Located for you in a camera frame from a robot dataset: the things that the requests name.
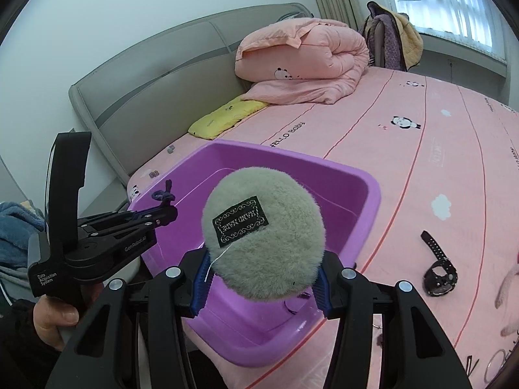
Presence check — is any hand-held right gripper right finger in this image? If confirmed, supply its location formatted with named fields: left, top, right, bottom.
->
left=310, top=251, right=463, bottom=389

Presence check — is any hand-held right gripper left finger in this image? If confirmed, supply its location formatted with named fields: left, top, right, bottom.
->
left=46, top=249, right=213, bottom=389

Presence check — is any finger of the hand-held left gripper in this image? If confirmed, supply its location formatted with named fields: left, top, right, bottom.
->
left=87, top=213, right=179, bottom=243
left=79, top=206, right=179, bottom=230

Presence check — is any dark hair tie with charm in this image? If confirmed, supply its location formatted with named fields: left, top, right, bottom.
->
left=151, top=186, right=178, bottom=211

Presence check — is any purple plastic basin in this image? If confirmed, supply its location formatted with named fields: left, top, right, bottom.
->
left=127, top=138, right=382, bottom=369

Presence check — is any black wrist watch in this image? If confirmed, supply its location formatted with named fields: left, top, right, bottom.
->
left=420, top=230, right=459, bottom=296

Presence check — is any silver bangle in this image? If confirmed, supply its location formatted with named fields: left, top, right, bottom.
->
left=484, top=348, right=516, bottom=386

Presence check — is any person's left hand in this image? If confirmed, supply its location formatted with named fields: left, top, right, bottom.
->
left=32, top=286, right=103, bottom=351

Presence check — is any blue fleece cloth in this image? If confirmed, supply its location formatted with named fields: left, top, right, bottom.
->
left=0, top=200, right=51, bottom=270

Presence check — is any grey cloth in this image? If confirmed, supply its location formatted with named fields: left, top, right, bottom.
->
left=0, top=265, right=39, bottom=304

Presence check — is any grey upholstered headboard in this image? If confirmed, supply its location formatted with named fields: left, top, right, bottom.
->
left=68, top=2, right=321, bottom=189

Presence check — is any yellow pillow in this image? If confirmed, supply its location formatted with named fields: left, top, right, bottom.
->
left=188, top=94, right=270, bottom=140

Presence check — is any pink printed bed sheet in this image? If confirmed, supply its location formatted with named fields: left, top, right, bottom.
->
left=127, top=65, right=519, bottom=389

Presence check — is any pink flat pillow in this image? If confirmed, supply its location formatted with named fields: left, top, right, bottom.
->
left=243, top=69, right=366, bottom=106

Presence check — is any folded pink panda quilt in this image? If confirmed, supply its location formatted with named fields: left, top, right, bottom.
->
left=235, top=18, right=370, bottom=90

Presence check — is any purple knit garment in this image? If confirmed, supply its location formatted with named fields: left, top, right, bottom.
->
left=367, top=2, right=408, bottom=71

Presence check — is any yellow quilted garment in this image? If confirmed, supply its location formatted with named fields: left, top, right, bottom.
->
left=389, top=11, right=423, bottom=69

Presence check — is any window sill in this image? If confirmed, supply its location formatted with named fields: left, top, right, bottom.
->
left=417, top=32, right=507, bottom=65

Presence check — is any white sheer curtain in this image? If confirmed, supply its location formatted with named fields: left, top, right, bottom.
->
left=381, top=0, right=509, bottom=55

